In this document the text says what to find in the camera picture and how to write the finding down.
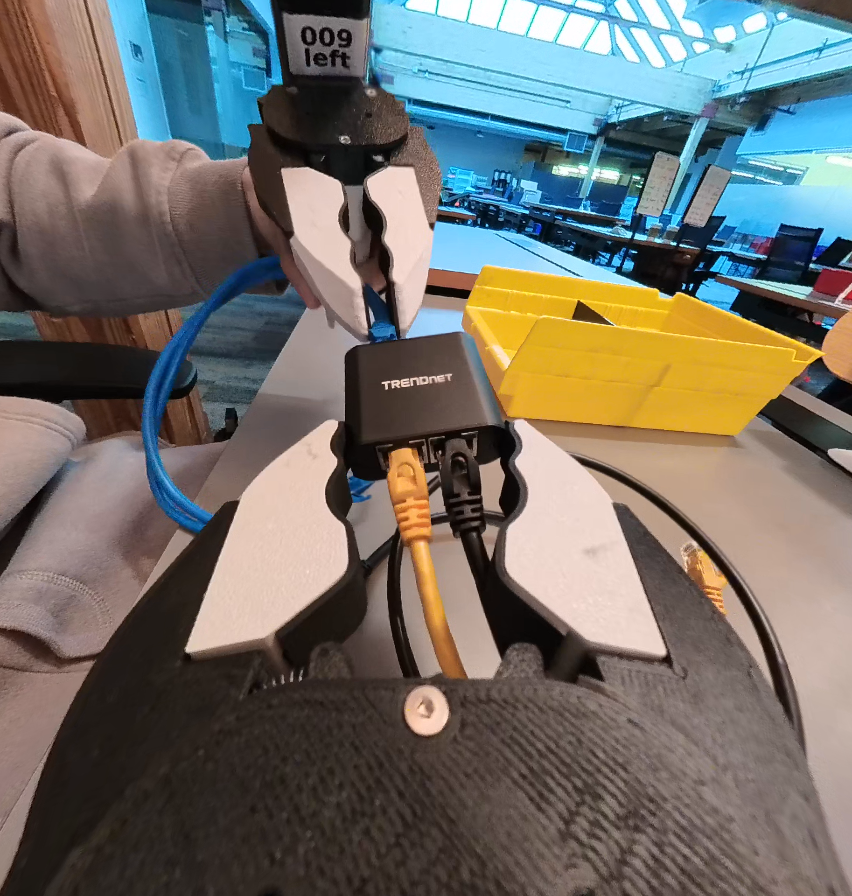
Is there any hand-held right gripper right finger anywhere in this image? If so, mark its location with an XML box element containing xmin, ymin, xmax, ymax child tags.
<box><xmin>491</xmin><ymin>419</ymin><xmax>670</xmax><ymax>681</ymax></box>

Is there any blue network cable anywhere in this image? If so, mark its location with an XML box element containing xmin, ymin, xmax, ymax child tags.
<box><xmin>142</xmin><ymin>255</ymin><xmax>400</xmax><ymax>534</ymax></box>

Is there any yellow network cable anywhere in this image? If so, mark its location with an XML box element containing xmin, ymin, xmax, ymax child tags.
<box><xmin>386</xmin><ymin>447</ymin><xmax>729</xmax><ymax>681</ymax></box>

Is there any black network switch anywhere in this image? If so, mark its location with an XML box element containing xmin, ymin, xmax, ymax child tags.
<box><xmin>344</xmin><ymin>332</ymin><xmax>508</xmax><ymax>481</ymax></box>

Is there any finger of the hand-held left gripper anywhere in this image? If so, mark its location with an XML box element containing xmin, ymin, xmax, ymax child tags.
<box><xmin>365</xmin><ymin>161</ymin><xmax>435</xmax><ymax>338</ymax></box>
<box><xmin>281</xmin><ymin>167</ymin><xmax>372</xmax><ymax>344</ymax></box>

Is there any long white table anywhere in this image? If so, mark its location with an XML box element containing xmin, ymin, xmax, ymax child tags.
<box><xmin>426</xmin><ymin>221</ymin><xmax>640</xmax><ymax>289</ymax></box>

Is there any person's grey hoodie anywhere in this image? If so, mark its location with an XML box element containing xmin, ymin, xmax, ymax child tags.
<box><xmin>0</xmin><ymin>391</ymin><xmax>225</xmax><ymax>851</ymax></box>

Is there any person's left forearm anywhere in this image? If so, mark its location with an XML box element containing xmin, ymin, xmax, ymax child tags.
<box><xmin>0</xmin><ymin>98</ymin><xmax>262</xmax><ymax>317</ymax></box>

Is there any wooden door frame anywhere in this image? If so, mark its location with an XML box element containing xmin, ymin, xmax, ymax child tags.
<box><xmin>0</xmin><ymin>0</ymin><xmax>211</xmax><ymax>446</ymax></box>

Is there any yellow plastic bin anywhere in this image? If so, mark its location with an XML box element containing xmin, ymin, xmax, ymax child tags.
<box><xmin>462</xmin><ymin>265</ymin><xmax>824</xmax><ymax>436</ymax></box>

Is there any black office chair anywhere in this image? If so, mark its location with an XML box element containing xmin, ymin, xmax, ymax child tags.
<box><xmin>754</xmin><ymin>223</ymin><xmax>824</xmax><ymax>285</ymax></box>

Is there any person's left hand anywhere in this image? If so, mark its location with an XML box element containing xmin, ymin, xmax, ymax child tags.
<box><xmin>241</xmin><ymin>168</ymin><xmax>323</xmax><ymax>310</ymax></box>

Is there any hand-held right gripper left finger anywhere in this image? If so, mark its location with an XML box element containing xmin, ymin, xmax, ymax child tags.
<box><xmin>186</xmin><ymin>420</ymin><xmax>367</xmax><ymax>667</ymax></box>

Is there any black chair armrest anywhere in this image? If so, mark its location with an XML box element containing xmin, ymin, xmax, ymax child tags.
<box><xmin>0</xmin><ymin>341</ymin><xmax>198</xmax><ymax>404</ymax></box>

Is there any black network cable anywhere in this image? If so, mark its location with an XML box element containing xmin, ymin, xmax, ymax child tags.
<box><xmin>362</xmin><ymin>435</ymin><xmax>808</xmax><ymax>753</ymax></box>

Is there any paper wall chart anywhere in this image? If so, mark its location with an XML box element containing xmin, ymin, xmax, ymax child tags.
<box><xmin>636</xmin><ymin>150</ymin><xmax>682</xmax><ymax>218</ymax></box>
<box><xmin>681</xmin><ymin>164</ymin><xmax>732</xmax><ymax>229</ymax></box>

